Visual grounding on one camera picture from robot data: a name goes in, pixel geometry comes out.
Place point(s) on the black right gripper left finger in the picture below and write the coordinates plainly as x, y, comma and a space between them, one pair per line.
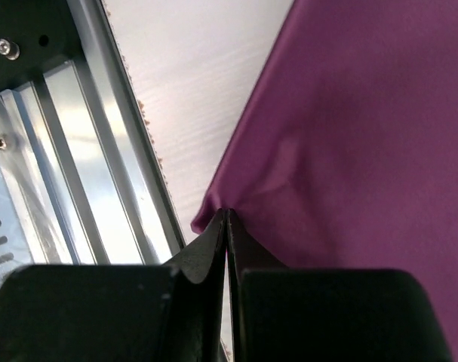
192, 332

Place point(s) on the aluminium front rail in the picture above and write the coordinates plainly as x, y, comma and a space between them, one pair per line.
75, 141

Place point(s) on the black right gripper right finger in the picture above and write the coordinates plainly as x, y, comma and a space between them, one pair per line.
243, 253

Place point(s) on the purple satin napkin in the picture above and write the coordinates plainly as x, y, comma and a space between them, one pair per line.
346, 154

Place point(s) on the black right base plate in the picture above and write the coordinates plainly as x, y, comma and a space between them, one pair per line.
35, 37

